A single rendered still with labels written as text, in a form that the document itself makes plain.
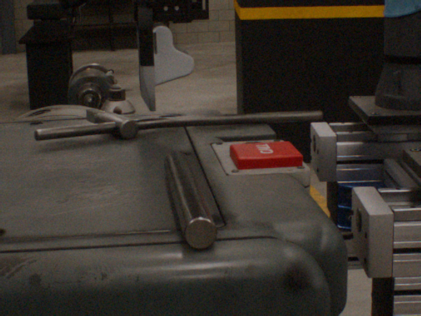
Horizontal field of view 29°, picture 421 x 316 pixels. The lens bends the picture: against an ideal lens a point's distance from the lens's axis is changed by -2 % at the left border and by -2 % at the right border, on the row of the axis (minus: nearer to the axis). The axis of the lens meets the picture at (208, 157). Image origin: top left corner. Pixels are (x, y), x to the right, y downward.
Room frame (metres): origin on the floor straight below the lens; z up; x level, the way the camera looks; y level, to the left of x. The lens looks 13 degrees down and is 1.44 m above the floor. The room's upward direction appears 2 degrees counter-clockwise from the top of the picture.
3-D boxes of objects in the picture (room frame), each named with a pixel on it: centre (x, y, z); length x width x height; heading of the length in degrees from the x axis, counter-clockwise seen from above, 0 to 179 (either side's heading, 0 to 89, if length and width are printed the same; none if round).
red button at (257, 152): (0.75, -0.05, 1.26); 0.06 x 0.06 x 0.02; 6
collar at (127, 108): (1.80, 0.20, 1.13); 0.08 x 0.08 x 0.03
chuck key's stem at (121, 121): (0.92, 0.11, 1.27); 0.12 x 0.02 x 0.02; 29
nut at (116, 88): (1.80, 0.20, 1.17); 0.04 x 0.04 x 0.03
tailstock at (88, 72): (2.37, 0.34, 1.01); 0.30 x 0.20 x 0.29; 6
